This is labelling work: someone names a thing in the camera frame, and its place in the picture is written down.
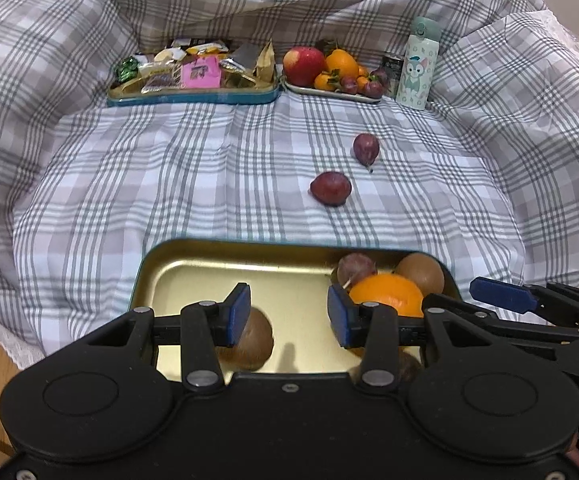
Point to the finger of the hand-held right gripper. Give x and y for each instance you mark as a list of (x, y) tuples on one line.
[(519, 331), (504, 294)]

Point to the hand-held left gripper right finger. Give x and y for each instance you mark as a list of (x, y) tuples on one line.
[(342, 317)]

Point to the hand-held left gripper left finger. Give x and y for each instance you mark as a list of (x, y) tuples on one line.
[(235, 315)]

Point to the dark brown round fruit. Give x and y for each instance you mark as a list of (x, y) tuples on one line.
[(257, 341)]

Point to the large orange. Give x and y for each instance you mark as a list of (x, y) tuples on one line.
[(387, 296)]

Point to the red plum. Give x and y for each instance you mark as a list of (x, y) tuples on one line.
[(330, 188), (357, 269), (366, 149)]

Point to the gold metal tray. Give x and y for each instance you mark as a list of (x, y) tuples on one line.
[(194, 280)]

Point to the brown kiwi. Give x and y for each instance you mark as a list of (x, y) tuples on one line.
[(420, 272), (412, 366)]

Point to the person's right hand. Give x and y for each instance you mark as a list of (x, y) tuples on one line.
[(575, 458)]

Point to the grey plaid blanket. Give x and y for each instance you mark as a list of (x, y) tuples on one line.
[(94, 170)]

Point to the tray of snack packets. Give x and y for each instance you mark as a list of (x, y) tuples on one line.
[(194, 98)]

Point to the white plate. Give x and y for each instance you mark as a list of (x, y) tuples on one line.
[(329, 95)]

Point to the small purple plum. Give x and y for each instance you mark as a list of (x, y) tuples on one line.
[(374, 90), (379, 76), (349, 85)]

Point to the small persimmon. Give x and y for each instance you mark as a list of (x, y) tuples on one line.
[(326, 82)]

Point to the small orange fruit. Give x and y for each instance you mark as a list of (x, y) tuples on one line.
[(363, 81)]

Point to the white cartoon print bottle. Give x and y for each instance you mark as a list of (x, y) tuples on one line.
[(417, 70)]

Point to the pink snack packet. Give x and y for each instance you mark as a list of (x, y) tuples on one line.
[(200, 72)]

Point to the dark metal can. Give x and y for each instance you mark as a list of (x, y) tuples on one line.
[(392, 75)]

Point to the orange with leaves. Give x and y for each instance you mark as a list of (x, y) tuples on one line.
[(342, 66)]

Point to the red apple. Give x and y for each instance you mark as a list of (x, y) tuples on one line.
[(303, 66)]

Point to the brown paper packet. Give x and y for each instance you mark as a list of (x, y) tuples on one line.
[(265, 62)]

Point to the grey snack packet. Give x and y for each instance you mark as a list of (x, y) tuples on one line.
[(244, 55)]

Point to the cream snack packet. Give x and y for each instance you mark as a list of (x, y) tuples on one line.
[(169, 55)]

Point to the green candy wrapper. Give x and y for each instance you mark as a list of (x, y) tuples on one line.
[(126, 70)]

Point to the black snack packet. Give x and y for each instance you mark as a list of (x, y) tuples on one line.
[(199, 43)]

